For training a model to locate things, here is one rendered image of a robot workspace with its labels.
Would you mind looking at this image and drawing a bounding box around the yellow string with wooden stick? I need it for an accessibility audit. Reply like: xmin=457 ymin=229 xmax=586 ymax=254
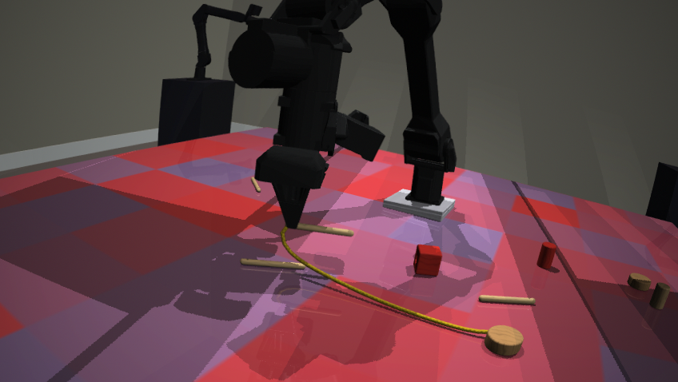
xmin=281 ymin=223 xmax=488 ymax=334

